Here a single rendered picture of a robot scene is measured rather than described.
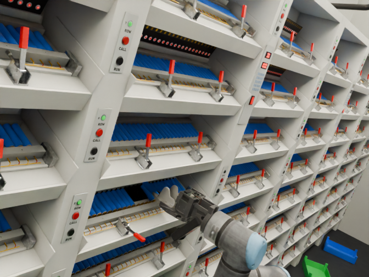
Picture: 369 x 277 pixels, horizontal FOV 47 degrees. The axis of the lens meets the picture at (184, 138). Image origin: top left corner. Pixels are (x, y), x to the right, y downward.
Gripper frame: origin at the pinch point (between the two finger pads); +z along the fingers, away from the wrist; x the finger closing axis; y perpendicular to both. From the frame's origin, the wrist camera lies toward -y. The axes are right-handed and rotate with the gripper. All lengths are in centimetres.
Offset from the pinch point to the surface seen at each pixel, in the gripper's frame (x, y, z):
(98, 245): 28.0, -6.8, -5.0
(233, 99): -22.9, 34.2, -1.6
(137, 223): 10.1, -6.0, -2.8
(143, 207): 6.2, -2.6, -0.5
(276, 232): -143, -46, -6
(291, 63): -56, 52, -3
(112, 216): 20.2, -2.7, -0.6
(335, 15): -85, 77, -3
